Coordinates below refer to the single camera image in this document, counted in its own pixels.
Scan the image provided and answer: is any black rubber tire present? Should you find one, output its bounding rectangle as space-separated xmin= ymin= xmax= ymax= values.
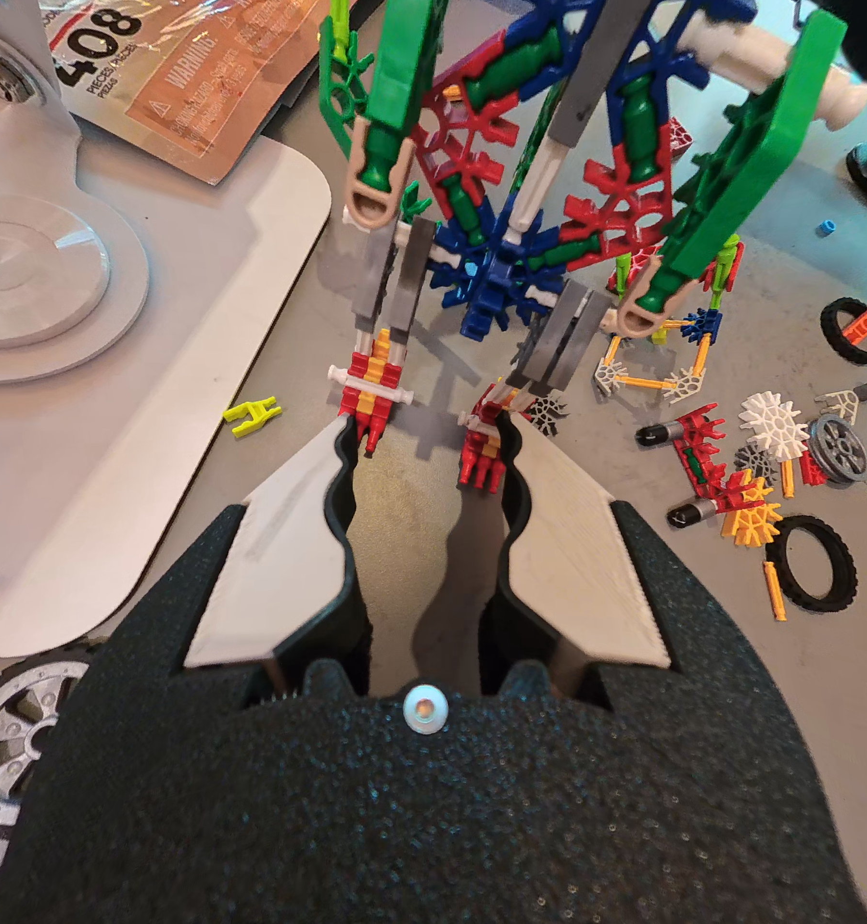
xmin=819 ymin=295 xmax=867 ymax=366
xmin=765 ymin=514 xmax=857 ymax=613

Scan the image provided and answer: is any black tire grey hub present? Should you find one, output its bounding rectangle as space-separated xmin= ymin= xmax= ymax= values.
xmin=0 ymin=644 xmax=98 ymax=870

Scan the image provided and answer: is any red yellow connector cluster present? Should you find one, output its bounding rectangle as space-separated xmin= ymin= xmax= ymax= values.
xmin=329 ymin=328 xmax=410 ymax=459
xmin=459 ymin=382 xmax=521 ymax=492

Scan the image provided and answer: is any orange rod blue connector frame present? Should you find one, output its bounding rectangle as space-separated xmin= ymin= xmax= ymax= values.
xmin=594 ymin=252 xmax=726 ymax=407

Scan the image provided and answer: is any orange snowflake connector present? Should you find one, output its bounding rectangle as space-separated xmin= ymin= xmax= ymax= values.
xmin=718 ymin=490 xmax=784 ymax=548

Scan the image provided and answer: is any printed toy packet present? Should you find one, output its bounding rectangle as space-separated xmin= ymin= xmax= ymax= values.
xmin=36 ymin=0 xmax=336 ymax=187

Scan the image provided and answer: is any small yellow connector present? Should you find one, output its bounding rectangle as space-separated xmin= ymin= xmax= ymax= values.
xmin=223 ymin=396 xmax=284 ymax=440

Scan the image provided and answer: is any grey fan connector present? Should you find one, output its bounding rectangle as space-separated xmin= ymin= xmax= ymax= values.
xmin=815 ymin=382 xmax=867 ymax=425

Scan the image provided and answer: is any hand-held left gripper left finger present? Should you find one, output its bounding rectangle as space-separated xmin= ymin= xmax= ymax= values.
xmin=183 ymin=416 xmax=362 ymax=675

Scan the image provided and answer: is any multicolour toy model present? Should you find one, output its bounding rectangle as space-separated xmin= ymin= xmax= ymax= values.
xmin=319 ymin=0 xmax=867 ymax=402

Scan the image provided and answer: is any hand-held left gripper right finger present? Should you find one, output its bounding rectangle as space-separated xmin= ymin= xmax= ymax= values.
xmin=482 ymin=416 xmax=676 ymax=680

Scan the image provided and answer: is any grey wheel hub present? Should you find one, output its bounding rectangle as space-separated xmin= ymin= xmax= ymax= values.
xmin=808 ymin=413 xmax=867 ymax=486

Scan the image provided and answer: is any red rod black cylinder assembly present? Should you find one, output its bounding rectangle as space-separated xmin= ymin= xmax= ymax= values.
xmin=635 ymin=403 xmax=761 ymax=529

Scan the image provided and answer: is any white snowflake connector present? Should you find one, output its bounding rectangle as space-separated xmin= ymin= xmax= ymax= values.
xmin=736 ymin=389 xmax=813 ymax=464

